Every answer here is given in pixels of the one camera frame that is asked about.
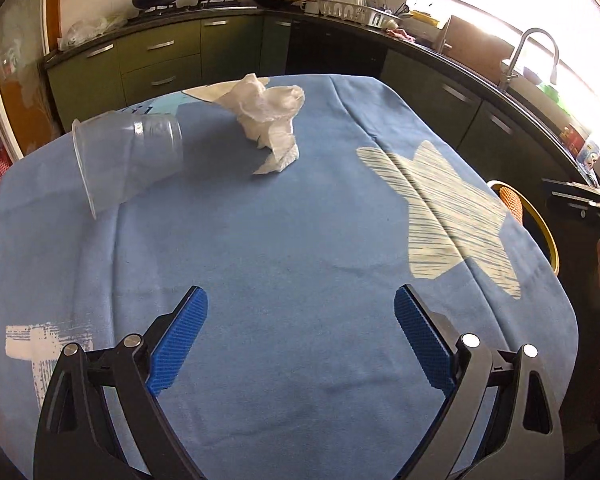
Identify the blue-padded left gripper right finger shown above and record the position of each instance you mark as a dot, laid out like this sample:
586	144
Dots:
498	420

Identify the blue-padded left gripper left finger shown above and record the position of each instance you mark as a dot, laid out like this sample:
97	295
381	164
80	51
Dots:
76	438

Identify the orange foam net sleeve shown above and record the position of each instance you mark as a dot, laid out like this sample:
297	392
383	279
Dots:
513	203

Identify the yellow-rimmed trash bin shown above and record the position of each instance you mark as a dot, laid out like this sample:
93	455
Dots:
536	226

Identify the green kitchen cabinets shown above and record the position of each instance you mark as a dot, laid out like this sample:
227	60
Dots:
126	69

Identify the chrome sink faucet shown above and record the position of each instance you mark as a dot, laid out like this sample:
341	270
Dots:
520	53

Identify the blue patterned tablecloth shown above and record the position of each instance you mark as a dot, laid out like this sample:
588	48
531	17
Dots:
301	370

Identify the clear plastic cup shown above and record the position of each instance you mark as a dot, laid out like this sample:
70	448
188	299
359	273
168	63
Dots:
120	154

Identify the white dish rack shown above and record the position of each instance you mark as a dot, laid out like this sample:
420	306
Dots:
356	11

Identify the crumpled white tissue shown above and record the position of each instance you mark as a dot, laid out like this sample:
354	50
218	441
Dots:
267	117

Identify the clear plastic bag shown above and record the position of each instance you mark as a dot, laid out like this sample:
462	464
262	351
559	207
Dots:
86	30

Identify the gas stove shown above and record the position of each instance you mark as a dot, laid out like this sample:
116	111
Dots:
200	5

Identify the glass sliding door frame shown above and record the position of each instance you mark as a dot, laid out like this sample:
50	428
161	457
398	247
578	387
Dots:
27	116

